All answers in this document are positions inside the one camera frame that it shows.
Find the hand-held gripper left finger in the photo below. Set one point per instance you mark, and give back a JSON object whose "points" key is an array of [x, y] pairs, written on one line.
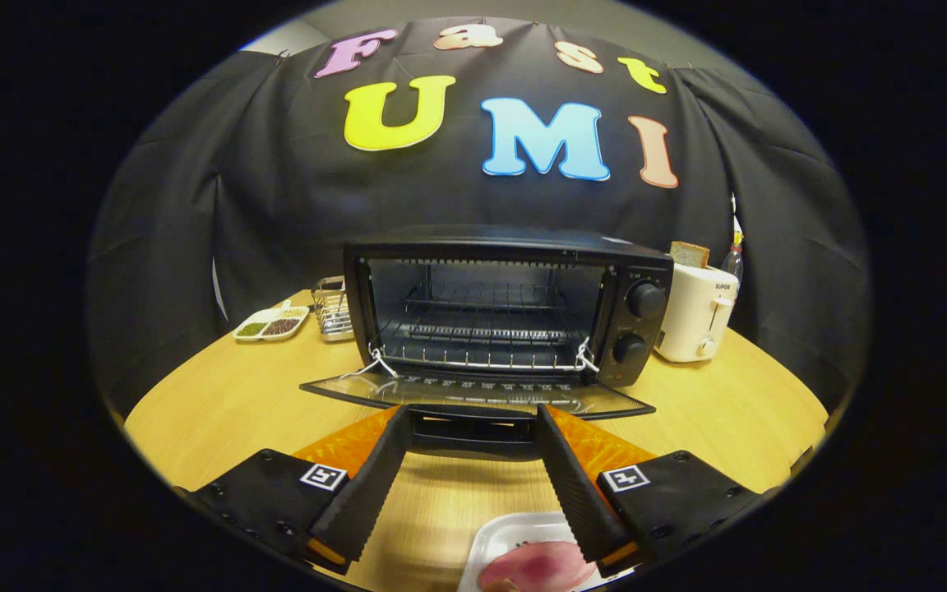
{"points": [[371, 493]]}

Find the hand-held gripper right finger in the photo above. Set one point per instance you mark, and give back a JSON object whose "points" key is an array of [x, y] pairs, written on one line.
{"points": [[580, 493]]}

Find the white square plate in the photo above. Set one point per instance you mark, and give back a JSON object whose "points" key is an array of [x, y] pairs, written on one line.
{"points": [[506, 534]]}

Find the pink ham slice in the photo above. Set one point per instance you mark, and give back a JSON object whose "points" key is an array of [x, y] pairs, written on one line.
{"points": [[539, 567]]}

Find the black toaster oven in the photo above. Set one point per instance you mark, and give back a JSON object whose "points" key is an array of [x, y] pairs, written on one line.
{"points": [[506, 238]]}

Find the metal oven rack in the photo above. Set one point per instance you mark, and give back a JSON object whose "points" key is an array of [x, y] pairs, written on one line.
{"points": [[482, 335]]}

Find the white bread toaster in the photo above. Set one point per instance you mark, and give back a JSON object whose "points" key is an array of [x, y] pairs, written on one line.
{"points": [[691, 312]]}

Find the white divided dish of beans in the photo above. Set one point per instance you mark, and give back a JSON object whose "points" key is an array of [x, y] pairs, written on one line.
{"points": [[268, 327]]}

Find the brown bread slice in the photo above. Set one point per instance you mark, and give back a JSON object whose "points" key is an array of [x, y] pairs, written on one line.
{"points": [[689, 255]]}

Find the clear water bottle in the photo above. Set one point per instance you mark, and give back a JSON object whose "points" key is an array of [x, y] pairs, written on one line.
{"points": [[734, 261]]}

